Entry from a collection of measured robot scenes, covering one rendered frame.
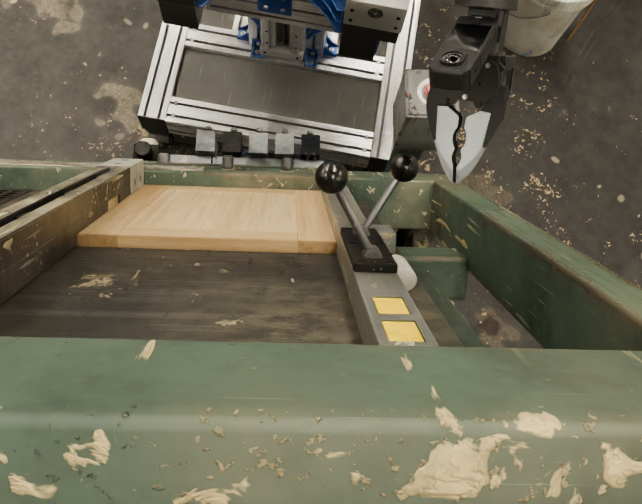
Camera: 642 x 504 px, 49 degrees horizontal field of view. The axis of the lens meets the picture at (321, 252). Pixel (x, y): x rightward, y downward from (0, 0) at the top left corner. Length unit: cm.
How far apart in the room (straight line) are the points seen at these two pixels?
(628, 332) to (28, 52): 244
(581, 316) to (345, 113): 166
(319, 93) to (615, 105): 115
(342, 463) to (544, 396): 11
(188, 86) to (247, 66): 21
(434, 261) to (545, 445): 88
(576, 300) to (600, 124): 205
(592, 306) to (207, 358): 49
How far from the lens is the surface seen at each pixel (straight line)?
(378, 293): 71
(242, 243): 102
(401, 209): 152
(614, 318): 73
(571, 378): 39
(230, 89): 238
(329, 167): 78
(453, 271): 122
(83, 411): 33
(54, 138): 264
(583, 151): 275
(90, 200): 112
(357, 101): 238
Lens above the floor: 228
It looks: 73 degrees down
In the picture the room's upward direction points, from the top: 13 degrees clockwise
